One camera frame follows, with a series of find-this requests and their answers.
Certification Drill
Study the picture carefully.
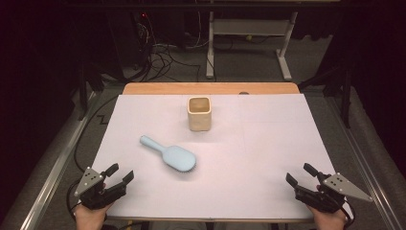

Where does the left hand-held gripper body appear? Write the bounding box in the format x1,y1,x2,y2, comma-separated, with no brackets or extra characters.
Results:
74,167,127,211

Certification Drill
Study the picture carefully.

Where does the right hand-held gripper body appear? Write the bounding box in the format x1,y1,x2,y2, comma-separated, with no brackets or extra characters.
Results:
295,172,373,214

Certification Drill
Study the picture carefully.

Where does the light blue hairbrush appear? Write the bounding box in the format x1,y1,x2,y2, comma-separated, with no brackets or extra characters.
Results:
139,134,197,173

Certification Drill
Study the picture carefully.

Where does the beige square cup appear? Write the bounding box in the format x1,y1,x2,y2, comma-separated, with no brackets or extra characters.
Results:
187,96,213,132

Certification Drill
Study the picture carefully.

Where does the person's right hand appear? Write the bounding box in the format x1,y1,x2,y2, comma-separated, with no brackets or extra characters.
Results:
307,205,349,230

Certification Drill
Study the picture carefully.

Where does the person's left hand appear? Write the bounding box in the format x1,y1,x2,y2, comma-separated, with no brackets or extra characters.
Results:
74,203,111,230

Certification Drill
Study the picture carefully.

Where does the white paper sheet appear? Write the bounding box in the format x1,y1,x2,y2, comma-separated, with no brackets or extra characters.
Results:
92,93,353,221

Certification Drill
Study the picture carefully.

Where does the black tripod stand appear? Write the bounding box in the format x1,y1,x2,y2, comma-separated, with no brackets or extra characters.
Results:
298,63,354,129
77,60,106,122

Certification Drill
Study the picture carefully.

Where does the wooden table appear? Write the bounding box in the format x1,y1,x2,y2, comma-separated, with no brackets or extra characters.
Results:
106,81,315,224

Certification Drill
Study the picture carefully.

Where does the left hand-held gripper cable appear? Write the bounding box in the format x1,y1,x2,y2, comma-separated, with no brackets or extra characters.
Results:
65,178,84,222

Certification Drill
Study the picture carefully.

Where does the hand-held gripper cable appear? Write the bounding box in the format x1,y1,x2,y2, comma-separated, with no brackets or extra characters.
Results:
338,197,356,229
65,178,84,222

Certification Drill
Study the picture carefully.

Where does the right hand-held gripper cable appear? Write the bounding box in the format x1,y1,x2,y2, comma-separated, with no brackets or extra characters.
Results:
338,197,356,229

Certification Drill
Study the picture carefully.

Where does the black floor cable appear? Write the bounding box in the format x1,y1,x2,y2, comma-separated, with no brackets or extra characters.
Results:
74,94,120,173

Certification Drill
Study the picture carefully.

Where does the aluminium floor rail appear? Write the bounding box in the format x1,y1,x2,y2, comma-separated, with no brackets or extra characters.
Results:
18,90,98,230
328,95,406,230

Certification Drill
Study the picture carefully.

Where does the tangle of floor cables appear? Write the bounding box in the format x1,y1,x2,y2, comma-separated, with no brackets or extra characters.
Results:
135,12,203,82

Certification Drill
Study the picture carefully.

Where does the white metal stand frame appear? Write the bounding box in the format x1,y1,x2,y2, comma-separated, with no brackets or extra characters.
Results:
205,11,300,81

